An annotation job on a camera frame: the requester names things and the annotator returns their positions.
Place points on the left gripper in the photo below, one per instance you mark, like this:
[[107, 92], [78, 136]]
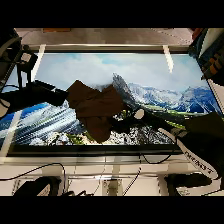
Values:
[[50, 94]]

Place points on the heap of clothes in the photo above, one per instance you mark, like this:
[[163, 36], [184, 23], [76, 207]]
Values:
[[210, 60]]

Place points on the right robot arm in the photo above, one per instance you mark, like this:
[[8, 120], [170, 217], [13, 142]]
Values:
[[200, 148]]

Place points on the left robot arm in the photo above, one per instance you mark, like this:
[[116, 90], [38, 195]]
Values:
[[13, 98]]

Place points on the brown garment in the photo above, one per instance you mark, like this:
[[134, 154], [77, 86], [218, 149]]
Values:
[[96, 105]]

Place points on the silver frame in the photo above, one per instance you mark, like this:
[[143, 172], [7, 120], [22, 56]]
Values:
[[100, 169]]

